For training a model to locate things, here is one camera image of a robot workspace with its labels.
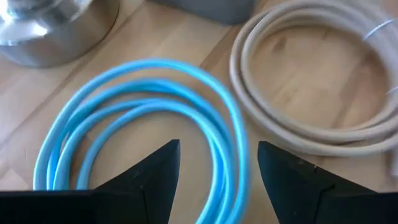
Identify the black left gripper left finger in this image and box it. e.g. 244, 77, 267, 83
0, 139, 182, 224

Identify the beige cable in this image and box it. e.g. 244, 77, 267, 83
229, 0, 398, 180

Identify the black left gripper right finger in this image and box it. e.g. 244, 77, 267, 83
257, 141, 398, 224

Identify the silver table lamp white shade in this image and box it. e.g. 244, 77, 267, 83
0, 0, 121, 68

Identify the grey-brown tray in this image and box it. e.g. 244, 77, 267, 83
149, 0, 256, 26

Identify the light blue cable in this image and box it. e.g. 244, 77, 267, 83
32, 58, 251, 224

